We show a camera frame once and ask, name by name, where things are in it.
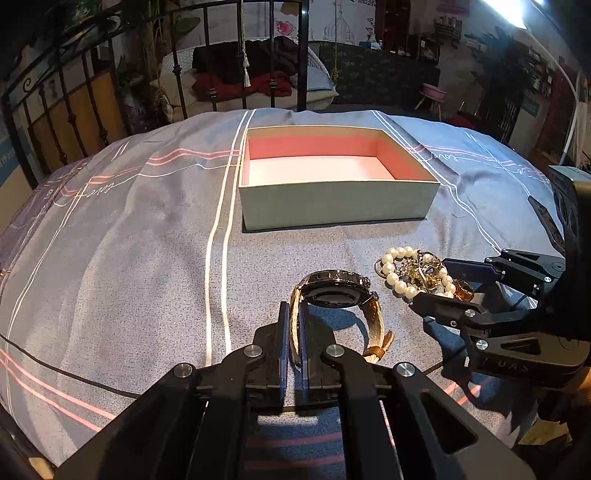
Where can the gold chain jewelry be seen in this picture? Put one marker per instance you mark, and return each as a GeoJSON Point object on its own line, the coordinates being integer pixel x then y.
{"type": "Point", "coordinates": [409, 271]}

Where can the pink stool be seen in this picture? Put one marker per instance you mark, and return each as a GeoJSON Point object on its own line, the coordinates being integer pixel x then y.
{"type": "Point", "coordinates": [436, 95]}

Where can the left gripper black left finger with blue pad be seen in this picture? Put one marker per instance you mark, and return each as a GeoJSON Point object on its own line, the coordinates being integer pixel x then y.
{"type": "Point", "coordinates": [257, 371]}

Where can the pale green open box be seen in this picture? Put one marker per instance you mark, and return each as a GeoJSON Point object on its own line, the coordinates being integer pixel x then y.
{"type": "Point", "coordinates": [305, 176]}

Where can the black iron bed frame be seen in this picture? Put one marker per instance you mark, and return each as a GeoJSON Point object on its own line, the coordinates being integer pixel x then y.
{"type": "Point", "coordinates": [91, 85]}

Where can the black flat remote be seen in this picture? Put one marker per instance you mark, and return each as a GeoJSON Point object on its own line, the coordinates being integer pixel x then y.
{"type": "Point", "coordinates": [550, 227]}

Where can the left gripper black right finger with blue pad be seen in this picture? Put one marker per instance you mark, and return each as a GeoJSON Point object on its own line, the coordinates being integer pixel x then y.
{"type": "Point", "coordinates": [332, 374]}

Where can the white wicker swing chair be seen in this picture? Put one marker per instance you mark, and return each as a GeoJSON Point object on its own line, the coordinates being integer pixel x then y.
{"type": "Point", "coordinates": [178, 70]}

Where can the red cushion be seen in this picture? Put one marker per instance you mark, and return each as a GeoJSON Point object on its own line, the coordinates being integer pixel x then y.
{"type": "Point", "coordinates": [207, 87]}

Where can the wristwatch with tan strap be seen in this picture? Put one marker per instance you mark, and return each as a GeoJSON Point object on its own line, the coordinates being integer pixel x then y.
{"type": "Point", "coordinates": [340, 289]}

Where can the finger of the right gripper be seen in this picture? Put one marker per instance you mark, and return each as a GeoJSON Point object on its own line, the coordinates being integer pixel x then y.
{"type": "Point", "coordinates": [527, 272]}
{"type": "Point", "coordinates": [474, 320]}

